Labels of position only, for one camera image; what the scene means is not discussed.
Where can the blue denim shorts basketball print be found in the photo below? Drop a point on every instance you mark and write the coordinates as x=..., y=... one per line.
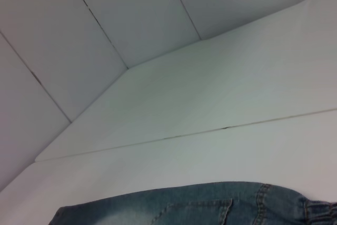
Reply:
x=200, y=206

